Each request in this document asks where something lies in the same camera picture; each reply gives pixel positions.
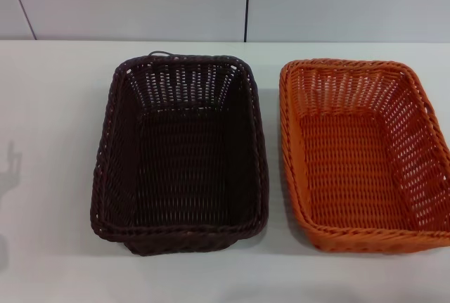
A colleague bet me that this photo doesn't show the dark brown woven basket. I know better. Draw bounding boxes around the dark brown woven basket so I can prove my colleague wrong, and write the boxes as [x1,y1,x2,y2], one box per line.
[87,51,270,257]

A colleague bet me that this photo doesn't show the orange yellow woven basket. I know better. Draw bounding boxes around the orange yellow woven basket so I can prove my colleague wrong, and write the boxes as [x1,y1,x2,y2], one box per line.
[279,58,450,254]

